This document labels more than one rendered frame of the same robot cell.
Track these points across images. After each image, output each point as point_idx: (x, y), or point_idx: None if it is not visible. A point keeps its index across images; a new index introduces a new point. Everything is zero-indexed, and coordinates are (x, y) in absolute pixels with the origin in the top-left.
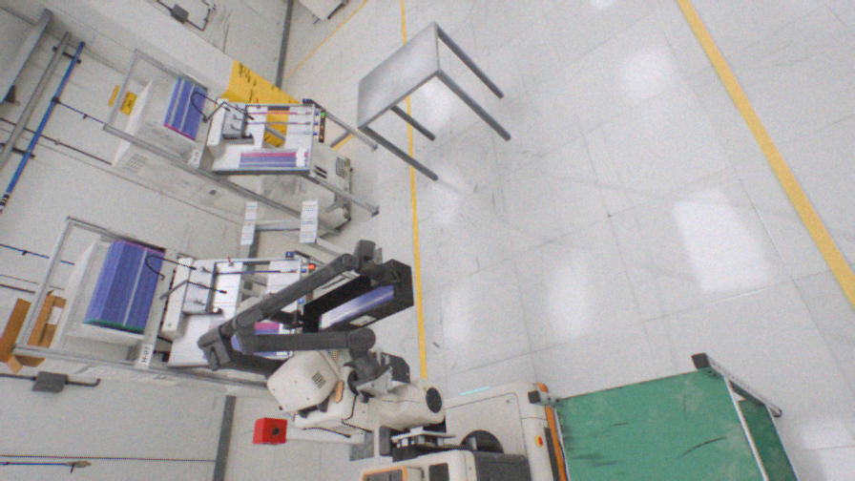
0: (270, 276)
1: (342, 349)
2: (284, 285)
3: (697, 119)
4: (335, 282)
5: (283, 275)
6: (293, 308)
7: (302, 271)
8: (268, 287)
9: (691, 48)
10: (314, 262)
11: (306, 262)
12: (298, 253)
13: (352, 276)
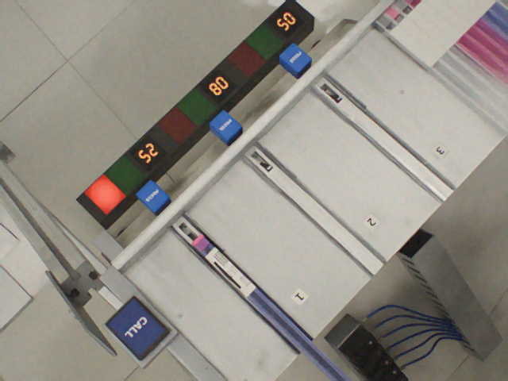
0: (319, 315)
1: (259, 106)
2: (298, 202)
3: None
4: (78, 240)
5: (257, 260)
6: (353, 59)
7: (162, 190)
8: (375, 260)
9: None
10: (74, 251)
11: (104, 252)
12: (93, 327)
13: (5, 181)
